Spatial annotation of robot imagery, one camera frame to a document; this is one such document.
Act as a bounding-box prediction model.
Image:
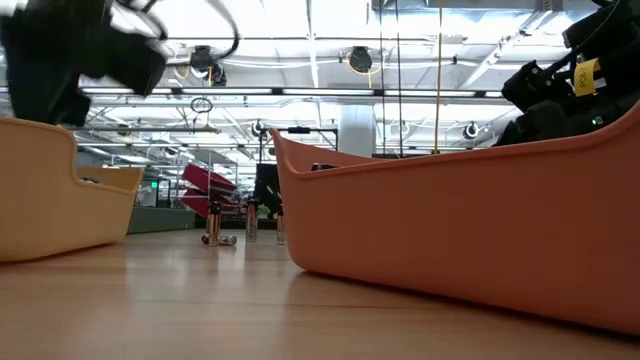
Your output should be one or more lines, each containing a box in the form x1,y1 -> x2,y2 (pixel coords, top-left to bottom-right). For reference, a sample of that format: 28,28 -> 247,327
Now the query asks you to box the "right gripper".
492,39 -> 640,148

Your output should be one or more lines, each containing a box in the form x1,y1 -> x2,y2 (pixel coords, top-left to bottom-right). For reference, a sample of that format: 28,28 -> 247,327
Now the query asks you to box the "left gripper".
0,0 -> 169,128

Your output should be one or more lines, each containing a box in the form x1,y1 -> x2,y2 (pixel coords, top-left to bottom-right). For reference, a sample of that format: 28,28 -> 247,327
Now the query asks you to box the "yellow plastic bin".
0,116 -> 146,264

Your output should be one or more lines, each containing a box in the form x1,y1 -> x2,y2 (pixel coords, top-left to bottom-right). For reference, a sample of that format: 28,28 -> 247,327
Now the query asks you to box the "orange plastic bin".
268,102 -> 640,337

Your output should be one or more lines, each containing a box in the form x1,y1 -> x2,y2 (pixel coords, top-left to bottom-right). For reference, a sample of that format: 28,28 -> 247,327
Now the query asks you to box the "distant black framed workcell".
136,174 -> 174,209

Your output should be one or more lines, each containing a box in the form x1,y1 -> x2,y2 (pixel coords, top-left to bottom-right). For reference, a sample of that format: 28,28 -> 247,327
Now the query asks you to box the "red tilted storage bin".
180,188 -> 237,218
181,163 -> 238,197

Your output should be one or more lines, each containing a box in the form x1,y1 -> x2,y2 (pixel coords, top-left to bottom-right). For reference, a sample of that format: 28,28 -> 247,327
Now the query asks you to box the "black backdrop panel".
254,163 -> 283,220

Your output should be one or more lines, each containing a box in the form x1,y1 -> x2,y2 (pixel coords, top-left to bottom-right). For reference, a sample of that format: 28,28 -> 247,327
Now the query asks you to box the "yellow cable tag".
572,56 -> 603,98

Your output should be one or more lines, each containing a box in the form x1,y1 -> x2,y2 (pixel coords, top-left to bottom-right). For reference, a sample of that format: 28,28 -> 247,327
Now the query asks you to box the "hanging cable ring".
189,96 -> 215,115

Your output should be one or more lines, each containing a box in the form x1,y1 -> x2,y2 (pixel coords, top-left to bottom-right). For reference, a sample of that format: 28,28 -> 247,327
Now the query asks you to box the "black metal frame stand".
258,125 -> 340,166

